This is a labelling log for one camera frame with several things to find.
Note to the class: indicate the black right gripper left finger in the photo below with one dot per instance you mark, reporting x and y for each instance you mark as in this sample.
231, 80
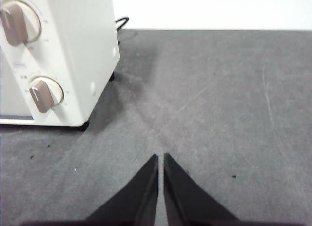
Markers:
139, 199

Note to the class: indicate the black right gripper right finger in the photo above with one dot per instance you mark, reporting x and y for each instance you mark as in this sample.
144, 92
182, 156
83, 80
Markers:
185, 199

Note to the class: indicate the beige oven control knob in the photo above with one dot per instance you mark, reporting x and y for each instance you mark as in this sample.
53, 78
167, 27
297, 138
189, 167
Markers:
42, 96
17, 23

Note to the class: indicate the white Toshiba toaster oven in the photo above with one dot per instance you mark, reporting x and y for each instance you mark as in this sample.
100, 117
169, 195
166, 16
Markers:
83, 40

